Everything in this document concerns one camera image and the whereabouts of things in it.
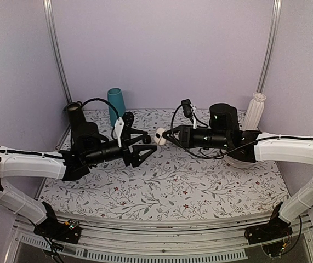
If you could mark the teal tapered vase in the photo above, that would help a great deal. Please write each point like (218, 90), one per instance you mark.
(115, 97)

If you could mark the metal frame post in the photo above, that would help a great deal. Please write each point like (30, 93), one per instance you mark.
(49, 16)
(274, 25)

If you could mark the right metal frame post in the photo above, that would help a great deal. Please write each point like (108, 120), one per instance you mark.
(274, 25)

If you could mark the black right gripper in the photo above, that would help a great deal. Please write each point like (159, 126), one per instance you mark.
(185, 139)

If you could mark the metal front rail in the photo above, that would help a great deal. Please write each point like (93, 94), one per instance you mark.
(206, 240)

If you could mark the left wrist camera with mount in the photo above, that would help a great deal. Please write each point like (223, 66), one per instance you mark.
(123, 127)

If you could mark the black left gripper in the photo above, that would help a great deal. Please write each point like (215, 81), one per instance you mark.
(134, 158)

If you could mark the white ribbed vase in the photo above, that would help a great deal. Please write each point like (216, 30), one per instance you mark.
(254, 112)

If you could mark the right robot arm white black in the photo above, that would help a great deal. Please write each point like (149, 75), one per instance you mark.
(248, 146)

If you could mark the white round earbud case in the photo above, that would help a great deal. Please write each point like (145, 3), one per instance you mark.
(158, 138)

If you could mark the left metal frame post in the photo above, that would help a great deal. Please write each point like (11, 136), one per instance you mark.
(49, 16)

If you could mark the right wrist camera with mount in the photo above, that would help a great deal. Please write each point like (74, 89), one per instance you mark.
(188, 112)

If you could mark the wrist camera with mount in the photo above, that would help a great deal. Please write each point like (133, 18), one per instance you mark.
(188, 112)
(123, 127)

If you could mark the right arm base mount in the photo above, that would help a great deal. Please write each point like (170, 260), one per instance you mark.
(274, 229)

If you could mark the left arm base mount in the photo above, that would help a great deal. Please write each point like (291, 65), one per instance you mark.
(68, 231)

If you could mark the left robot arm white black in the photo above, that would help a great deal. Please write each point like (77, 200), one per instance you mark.
(62, 165)

